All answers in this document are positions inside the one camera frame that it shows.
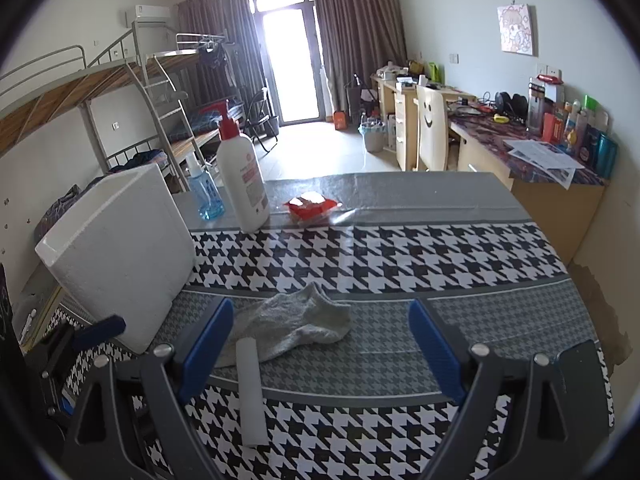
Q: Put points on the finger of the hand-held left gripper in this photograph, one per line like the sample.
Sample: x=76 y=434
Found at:
x=102 y=330

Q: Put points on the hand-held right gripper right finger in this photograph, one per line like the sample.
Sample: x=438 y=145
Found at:
x=435 y=355

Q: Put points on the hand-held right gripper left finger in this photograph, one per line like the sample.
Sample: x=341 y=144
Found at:
x=205 y=350

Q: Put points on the white foam box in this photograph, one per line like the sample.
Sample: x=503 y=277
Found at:
x=115 y=255

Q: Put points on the grey sock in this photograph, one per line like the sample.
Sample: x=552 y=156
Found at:
x=295 y=320

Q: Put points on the white cloth roll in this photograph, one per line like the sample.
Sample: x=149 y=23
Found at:
x=252 y=395

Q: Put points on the black white houndstooth tablecloth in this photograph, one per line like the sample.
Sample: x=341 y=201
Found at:
x=400 y=260

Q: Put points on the grey purple bedding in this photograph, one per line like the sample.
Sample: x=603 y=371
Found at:
x=57 y=215

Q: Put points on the clear blue spray bottle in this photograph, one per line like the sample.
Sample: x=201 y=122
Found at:
x=205 y=200

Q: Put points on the blue quilt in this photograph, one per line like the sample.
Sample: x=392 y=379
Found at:
x=140 y=160

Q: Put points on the white pump bottle red cap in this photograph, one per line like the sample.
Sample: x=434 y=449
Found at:
x=242 y=180

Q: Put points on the red wet wipes packet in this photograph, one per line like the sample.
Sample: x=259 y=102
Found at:
x=310 y=210

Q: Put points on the wooden desk with patterned cover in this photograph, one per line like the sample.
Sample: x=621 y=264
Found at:
x=550 y=210

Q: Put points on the printed paper sheets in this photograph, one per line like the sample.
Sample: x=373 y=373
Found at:
x=545 y=162

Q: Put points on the white bucket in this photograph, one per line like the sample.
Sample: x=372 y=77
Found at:
x=372 y=139

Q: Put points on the wooden chair with smiley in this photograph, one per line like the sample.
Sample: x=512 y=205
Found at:
x=432 y=130

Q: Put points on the wooden desk with drawers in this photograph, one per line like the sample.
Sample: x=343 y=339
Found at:
x=402 y=130

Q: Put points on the blue checked bedding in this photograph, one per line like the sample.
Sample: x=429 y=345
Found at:
x=205 y=122

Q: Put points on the white carton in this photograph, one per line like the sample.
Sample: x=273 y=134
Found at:
x=390 y=130

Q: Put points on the black folding chair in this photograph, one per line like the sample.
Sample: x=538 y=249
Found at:
x=260 y=120

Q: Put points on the metal bunk bed with ladder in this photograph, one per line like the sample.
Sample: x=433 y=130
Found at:
x=75 y=90

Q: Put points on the orange box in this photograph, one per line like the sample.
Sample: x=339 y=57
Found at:
x=340 y=121

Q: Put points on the black headphones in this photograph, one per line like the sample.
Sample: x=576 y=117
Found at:
x=509 y=104

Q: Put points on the clear tumbler with black lid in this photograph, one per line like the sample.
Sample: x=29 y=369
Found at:
x=536 y=107

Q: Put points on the row of toiletry bottles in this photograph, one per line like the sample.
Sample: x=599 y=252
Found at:
x=590 y=135

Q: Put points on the green bag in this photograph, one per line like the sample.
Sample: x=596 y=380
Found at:
x=434 y=72

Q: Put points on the dark hanging clothes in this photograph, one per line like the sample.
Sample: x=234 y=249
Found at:
x=215 y=62

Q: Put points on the glass balcony door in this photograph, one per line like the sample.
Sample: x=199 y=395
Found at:
x=290 y=60

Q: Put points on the white air conditioner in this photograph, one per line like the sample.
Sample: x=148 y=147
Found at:
x=151 y=14

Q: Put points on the brown curtain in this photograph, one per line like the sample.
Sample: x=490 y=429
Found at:
x=220 y=10
x=360 y=35

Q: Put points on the white light switch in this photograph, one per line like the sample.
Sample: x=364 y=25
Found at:
x=454 y=58

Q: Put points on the white wall socket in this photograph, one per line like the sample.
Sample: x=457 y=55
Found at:
x=549 y=70

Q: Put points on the pink cartoon wall picture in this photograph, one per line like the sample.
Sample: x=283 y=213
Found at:
x=515 y=30

